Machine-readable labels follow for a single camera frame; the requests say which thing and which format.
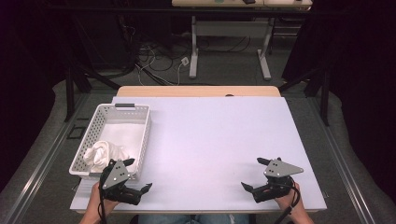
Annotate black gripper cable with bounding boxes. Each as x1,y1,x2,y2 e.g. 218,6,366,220
97,176,108,224
273,176,302,224

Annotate flat white cloth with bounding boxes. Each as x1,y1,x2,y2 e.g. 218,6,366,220
98,122,148,174

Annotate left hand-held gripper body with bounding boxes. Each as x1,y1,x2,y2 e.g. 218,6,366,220
98,159,142,206

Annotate person's right hand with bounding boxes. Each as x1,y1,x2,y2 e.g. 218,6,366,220
273,181,304,213

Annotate white board table cover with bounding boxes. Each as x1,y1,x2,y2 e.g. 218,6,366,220
69,95,328,213

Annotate black flat floor frame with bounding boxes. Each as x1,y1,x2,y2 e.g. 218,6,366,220
66,124,87,140

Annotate aluminium floor rail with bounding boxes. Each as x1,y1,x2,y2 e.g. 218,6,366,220
3,92,92,224
306,96,379,224

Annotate black metal stand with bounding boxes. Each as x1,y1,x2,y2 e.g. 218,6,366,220
278,66,332,127
64,18,120,123

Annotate black floor cables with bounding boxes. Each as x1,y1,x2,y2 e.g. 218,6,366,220
122,24,251,87

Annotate black horizontal bar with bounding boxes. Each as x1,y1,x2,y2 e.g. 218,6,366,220
46,5,344,16

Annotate white perforated plastic basket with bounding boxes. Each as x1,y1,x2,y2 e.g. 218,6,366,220
68,103,152,182

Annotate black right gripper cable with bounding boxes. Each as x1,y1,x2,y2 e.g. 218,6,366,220
273,176,302,224

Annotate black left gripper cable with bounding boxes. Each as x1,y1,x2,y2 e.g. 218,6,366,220
97,176,108,224

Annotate person's left hand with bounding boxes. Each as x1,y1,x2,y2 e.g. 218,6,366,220
88,181,121,217

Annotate white-legged desk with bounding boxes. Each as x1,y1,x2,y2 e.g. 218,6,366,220
171,0,314,81

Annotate white cloth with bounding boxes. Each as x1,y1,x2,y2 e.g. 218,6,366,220
82,140,132,174
98,122,148,174

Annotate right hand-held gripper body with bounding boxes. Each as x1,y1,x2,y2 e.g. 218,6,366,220
251,157,304,204

